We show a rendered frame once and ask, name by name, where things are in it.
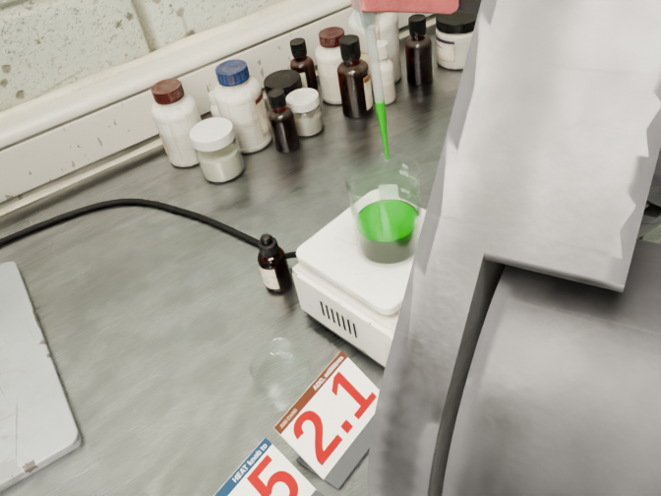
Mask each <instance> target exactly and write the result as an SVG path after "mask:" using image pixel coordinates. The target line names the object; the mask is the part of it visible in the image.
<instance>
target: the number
mask: <svg viewBox="0 0 661 496"><path fill-rule="evenodd" d="M308 487H309V486H308V485H307V484H306V483H305V482H304V481H303V480H302V479H301V478H300V477H299V476H298V475H297V473H296V472H295V471H294V470H293V469H292V468H291V467H290V466H289V465H288V464H287V463H286V462H285V461H284V460H283V459H282V458H281V457H280V456H279V455H278V454H277V453H276V452H275V451H274V450H273V449H272V448H271V447H269V448H268V450H267V451H266V452H265V453H264V454H263V455H262V457H261V458H260V459H259V460H258V461H257V462H256V464H255V465H254V466H253V467H252V468H251V469H250V470H249V472H248V473H247V474H246V475H245V476H244V477H243V479H242V480H241V481H240V482H239V483H238V484H237V486H236V487H235V488H234V489H233V490H232V491H231V492H230V494H229V495H228V496H302V495H303V493H304V492H305V491H306V490H307V488H308Z"/></svg>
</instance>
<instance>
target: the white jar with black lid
mask: <svg viewBox="0 0 661 496"><path fill-rule="evenodd" d="M477 16H478V15H474V14H469V13H464V12H459V11H455V12H454V13H452V14H451V15H449V14H437V15H436V54H437V62H438V64H439V65H440V66H442V67H444V68H446V69H451V70H462V69H463V68H464V64H465V61H466V57H467V53H468V49H469V45H470V41H471V38H472V35H473V31H474V27H475V23H476V20H477Z"/></svg>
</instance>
